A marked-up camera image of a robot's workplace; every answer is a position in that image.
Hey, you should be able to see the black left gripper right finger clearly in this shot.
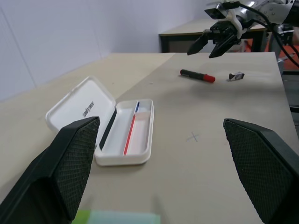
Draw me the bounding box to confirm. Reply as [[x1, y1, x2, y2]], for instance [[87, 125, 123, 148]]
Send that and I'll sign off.
[[222, 118, 299, 224]]

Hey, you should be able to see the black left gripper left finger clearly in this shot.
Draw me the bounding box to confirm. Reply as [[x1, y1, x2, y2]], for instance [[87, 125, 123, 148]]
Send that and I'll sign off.
[[0, 116, 101, 224]]

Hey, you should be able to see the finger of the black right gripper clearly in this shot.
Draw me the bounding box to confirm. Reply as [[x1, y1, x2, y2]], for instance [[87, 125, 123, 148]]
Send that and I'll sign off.
[[186, 32, 212, 56], [208, 35, 237, 59]]

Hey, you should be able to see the white plastic pencil case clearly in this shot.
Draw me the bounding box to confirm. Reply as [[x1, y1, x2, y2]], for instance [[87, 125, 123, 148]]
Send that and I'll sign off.
[[45, 75, 155, 167]]

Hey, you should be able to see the red pencil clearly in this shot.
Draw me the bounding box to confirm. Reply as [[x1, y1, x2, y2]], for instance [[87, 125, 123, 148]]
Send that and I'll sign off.
[[122, 113, 137, 156]]

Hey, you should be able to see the black marker with red cap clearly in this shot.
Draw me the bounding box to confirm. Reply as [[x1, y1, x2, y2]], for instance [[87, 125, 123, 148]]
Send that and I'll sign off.
[[179, 69, 216, 84]]

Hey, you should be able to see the white eraser in black sleeve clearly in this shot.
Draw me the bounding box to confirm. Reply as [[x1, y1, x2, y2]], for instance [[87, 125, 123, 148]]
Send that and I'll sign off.
[[228, 72, 245, 82]]

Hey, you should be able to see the orange object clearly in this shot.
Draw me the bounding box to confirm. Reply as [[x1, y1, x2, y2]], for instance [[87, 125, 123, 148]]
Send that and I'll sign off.
[[264, 39, 299, 59]]

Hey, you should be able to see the black flat strip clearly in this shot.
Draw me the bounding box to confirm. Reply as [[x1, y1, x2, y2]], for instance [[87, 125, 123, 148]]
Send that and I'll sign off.
[[99, 109, 118, 150]]

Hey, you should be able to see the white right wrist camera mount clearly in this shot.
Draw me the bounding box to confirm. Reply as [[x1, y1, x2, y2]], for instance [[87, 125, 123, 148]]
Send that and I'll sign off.
[[204, 1, 249, 38]]

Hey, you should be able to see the beige table with black frame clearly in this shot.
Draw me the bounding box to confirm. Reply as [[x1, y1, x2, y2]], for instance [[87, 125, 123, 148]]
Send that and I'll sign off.
[[158, 16, 267, 54]]

